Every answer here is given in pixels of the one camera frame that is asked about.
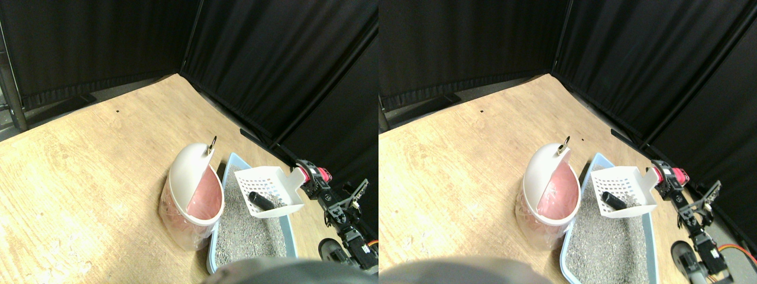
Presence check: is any white scoop with red handle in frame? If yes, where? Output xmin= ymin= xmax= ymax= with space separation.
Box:
xmin=234 ymin=164 xmax=333 ymax=220
xmin=590 ymin=166 xmax=691 ymax=220

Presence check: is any black lump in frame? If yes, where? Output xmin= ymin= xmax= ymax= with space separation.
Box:
xmin=602 ymin=191 xmax=627 ymax=211
xmin=248 ymin=191 xmax=274 ymax=211

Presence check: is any curtain stand foot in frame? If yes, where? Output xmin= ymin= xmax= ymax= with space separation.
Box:
xmin=610 ymin=128 xmax=649 ymax=150
xmin=240 ymin=127 xmax=279 ymax=150

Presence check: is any blue litter tray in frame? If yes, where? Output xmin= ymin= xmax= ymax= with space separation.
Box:
xmin=206 ymin=153 xmax=299 ymax=276
xmin=559 ymin=153 xmax=660 ymax=284

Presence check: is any white bin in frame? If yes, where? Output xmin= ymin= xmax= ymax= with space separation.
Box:
xmin=515 ymin=136 xmax=583 ymax=250
xmin=158 ymin=136 xmax=225 ymax=250

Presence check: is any curtain stand pole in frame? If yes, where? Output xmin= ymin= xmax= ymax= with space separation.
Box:
xmin=0 ymin=18 xmax=28 ymax=132

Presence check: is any black bracket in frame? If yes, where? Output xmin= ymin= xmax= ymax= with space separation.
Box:
xmin=338 ymin=179 xmax=369 ymax=209
xmin=692 ymin=180 xmax=722 ymax=214

